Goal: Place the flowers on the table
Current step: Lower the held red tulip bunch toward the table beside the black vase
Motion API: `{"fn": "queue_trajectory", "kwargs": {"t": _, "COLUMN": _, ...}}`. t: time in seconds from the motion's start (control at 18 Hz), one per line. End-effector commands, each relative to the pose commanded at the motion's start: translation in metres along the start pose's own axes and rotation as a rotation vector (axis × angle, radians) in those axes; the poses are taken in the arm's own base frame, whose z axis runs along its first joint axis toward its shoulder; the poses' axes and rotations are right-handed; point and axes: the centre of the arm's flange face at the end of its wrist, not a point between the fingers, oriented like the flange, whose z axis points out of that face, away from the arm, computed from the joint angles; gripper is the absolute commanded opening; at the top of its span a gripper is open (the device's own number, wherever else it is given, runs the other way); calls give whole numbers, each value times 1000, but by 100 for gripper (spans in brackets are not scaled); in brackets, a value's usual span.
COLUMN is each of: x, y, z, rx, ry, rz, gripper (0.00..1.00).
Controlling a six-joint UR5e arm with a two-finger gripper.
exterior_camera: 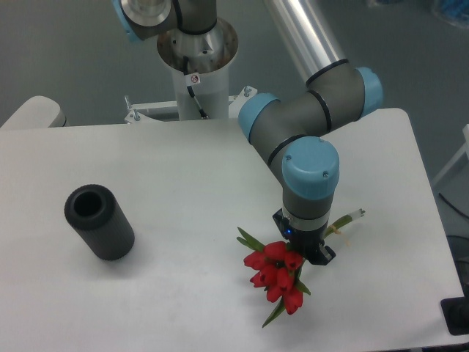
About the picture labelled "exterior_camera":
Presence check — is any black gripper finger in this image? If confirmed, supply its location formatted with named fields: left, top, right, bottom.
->
left=306, top=244, right=336, bottom=265

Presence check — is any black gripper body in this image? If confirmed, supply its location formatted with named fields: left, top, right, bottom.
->
left=273, top=209, right=327, bottom=258

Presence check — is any red tulip bouquet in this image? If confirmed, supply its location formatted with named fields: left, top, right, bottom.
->
left=236, top=208, right=367, bottom=329

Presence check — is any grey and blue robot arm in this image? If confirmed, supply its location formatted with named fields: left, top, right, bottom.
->
left=113, top=1, right=383, bottom=265

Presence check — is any black device at table edge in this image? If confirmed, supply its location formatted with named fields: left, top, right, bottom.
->
left=440, top=297, right=468, bottom=336

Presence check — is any black ribbed cylindrical vase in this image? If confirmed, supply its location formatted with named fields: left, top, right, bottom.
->
left=64, top=184, right=135, bottom=261

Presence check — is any blue item top right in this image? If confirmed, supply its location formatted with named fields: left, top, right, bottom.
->
left=430, top=0, right=468, bottom=29

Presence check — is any white rounded chair back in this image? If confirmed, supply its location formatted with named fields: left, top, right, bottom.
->
left=1, top=95, right=67, bottom=131

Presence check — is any black cable on floor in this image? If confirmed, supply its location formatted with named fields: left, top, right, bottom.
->
left=439, top=194, right=469, bottom=216

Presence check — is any black cable on pedestal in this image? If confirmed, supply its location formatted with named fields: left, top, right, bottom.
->
left=182, top=55, right=210, bottom=120

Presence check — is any white frame at right edge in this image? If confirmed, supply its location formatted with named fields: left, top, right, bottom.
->
left=430, top=125, right=468, bottom=189

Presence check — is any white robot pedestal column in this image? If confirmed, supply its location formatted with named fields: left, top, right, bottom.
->
left=157, top=18, right=238, bottom=120

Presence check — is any white metal base frame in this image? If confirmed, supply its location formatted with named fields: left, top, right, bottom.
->
left=124, top=85, right=258, bottom=124

